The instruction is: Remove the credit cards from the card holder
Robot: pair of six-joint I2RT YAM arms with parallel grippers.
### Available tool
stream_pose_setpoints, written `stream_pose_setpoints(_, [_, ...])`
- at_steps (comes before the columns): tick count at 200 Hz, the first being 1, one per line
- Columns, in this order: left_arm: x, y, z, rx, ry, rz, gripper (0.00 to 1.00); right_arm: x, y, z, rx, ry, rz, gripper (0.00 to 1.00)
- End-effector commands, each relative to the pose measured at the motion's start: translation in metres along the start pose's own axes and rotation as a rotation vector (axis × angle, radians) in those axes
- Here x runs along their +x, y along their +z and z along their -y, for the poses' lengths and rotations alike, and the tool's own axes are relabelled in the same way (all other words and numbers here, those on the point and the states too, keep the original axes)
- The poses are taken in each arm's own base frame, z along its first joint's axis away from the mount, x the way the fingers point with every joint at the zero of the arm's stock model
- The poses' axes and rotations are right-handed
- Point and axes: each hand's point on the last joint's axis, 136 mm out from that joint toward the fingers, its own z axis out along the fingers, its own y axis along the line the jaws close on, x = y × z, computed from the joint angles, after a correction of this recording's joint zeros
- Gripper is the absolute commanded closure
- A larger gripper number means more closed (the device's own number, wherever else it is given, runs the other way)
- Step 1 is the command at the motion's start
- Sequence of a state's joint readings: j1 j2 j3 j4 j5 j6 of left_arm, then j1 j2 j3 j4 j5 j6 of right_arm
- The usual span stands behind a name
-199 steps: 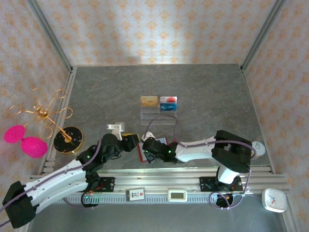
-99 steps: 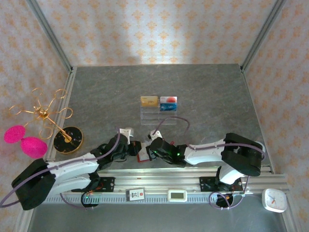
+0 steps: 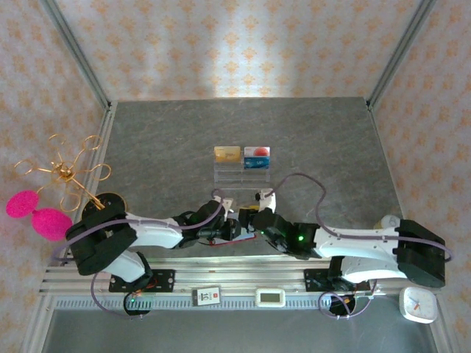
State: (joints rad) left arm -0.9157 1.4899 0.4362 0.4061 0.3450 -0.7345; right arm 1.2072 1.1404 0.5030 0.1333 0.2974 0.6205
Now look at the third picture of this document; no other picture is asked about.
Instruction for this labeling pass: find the aluminium frame corner post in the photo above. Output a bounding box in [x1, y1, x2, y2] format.
[366, 0, 439, 111]
[39, 0, 113, 110]

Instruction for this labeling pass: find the gold wire stand black base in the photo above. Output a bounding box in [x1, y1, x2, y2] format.
[13, 134, 128, 222]

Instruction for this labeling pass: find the white square clock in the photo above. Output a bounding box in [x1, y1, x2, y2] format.
[398, 286, 439, 325]

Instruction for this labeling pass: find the gold credit card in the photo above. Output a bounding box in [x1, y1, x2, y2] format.
[213, 146, 243, 164]

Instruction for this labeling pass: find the aluminium mounting rail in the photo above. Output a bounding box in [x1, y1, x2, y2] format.
[39, 256, 443, 296]

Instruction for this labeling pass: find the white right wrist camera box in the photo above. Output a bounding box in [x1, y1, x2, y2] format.
[255, 188, 278, 213]

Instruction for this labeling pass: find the clear acrylic card stand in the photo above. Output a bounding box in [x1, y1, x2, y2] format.
[212, 146, 272, 190]

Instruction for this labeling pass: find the pink fuzzy double-oval pad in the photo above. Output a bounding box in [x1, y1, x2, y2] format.
[6, 190, 74, 242]

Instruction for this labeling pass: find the red and white card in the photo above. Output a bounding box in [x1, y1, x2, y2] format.
[243, 146, 272, 160]

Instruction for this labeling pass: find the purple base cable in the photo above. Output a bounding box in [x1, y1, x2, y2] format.
[317, 290, 380, 321]
[90, 272, 152, 321]

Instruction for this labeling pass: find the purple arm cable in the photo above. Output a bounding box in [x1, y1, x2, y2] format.
[266, 172, 454, 263]
[51, 188, 227, 266]

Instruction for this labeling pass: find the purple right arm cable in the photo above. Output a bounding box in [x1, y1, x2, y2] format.
[266, 172, 454, 263]

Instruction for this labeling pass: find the white label tag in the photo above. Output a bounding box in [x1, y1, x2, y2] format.
[191, 286, 222, 307]

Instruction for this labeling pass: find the white digital timer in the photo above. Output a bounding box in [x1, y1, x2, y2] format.
[255, 288, 287, 308]

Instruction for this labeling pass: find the white yellow cup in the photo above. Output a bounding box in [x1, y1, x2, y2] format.
[373, 214, 401, 231]

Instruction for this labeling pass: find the aluminium table side rail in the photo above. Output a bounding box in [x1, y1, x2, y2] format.
[21, 101, 119, 353]
[367, 99, 457, 353]

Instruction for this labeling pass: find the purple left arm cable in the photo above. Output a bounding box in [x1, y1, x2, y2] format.
[51, 188, 227, 266]

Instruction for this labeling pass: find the red card holder booklet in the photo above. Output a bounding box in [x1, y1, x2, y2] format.
[207, 233, 259, 249]

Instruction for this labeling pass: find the grey slotted cable duct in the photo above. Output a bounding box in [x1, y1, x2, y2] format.
[54, 293, 372, 311]

